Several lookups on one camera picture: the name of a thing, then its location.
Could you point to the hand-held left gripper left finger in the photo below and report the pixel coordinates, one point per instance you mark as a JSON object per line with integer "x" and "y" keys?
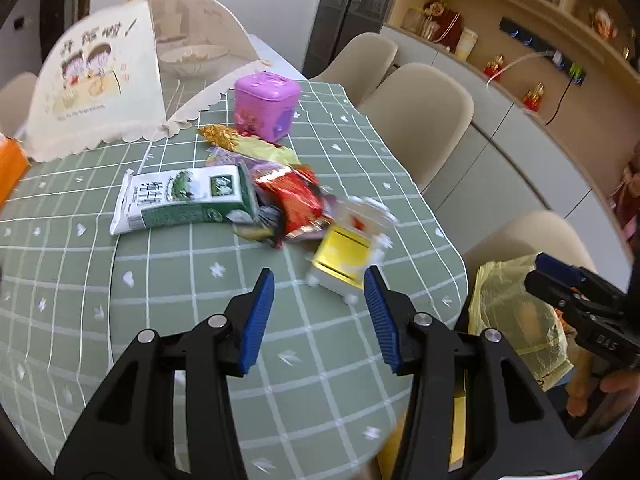
{"x": 257, "y": 325}

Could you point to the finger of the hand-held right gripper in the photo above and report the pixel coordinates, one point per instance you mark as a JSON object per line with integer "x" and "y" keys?
{"x": 560, "y": 269}
{"x": 550, "y": 290}

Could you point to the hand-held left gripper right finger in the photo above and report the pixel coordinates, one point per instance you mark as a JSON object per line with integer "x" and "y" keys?
{"x": 382, "y": 325}

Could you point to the yellow plastic trash bag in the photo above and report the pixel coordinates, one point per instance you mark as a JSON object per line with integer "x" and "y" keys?
{"x": 510, "y": 310}

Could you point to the red snack packet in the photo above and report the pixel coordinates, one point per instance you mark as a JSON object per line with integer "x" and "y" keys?
{"x": 295, "y": 195}

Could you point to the green white milk carton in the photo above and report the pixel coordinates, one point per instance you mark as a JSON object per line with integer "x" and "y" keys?
{"x": 185, "y": 200}

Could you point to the pile of snack wrappers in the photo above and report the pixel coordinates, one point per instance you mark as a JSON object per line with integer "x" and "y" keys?
{"x": 260, "y": 152}

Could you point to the person's right hand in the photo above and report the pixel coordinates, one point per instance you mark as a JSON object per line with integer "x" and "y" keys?
{"x": 620, "y": 384}

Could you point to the beige chair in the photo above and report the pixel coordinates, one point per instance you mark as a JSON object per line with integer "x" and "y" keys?
{"x": 360, "y": 60}
{"x": 425, "y": 120}
{"x": 17, "y": 105}
{"x": 530, "y": 235}

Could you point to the white yellow tape dispenser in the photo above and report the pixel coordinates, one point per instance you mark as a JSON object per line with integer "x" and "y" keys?
{"x": 345, "y": 255}

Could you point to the green checked tablecloth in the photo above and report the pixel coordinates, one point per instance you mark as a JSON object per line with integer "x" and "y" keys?
{"x": 50, "y": 260}
{"x": 300, "y": 410}

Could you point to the pink toy figure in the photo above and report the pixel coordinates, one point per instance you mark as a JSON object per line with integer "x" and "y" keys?
{"x": 630, "y": 195}

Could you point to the white sideboard cabinet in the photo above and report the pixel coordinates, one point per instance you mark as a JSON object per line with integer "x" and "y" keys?
{"x": 500, "y": 150}

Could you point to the red gold figurine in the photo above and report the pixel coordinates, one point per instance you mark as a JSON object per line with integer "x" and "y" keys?
{"x": 494, "y": 66}
{"x": 533, "y": 97}

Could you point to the green plug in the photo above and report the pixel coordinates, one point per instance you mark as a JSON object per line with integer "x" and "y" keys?
{"x": 576, "y": 71}

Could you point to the purple toy box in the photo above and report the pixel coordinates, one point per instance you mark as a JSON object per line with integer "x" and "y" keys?
{"x": 265, "y": 105}

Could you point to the black power strip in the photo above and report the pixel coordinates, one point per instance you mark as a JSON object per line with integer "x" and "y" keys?
{"x": 525, "y": 35}

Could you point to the red gift bag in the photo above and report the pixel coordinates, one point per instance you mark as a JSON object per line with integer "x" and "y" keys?
{"x": 447, "y": 25}

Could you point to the ceramic bowl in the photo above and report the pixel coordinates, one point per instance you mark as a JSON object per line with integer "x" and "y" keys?
{"x": 192, "y": 60}

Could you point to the glass jar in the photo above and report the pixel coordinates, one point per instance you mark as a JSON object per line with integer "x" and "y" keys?
{"x": 412, "y": 19}

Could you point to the cartoon print mesh food cover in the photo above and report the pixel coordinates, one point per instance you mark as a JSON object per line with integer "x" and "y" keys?
{"x": 100, "y": 80}

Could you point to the dried flower bunch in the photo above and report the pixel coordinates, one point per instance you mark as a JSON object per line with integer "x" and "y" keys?
{"x": 436, "y": 5}

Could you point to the orange tissue box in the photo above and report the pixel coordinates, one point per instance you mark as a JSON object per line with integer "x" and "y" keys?
{"x": 10, "y": 170}

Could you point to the grey refrigerator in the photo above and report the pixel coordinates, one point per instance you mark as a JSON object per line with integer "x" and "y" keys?
{"x": 350, "y": 10}

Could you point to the wooden wall shelf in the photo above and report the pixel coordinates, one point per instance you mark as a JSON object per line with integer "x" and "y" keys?
{"x": 500, "y": 5}

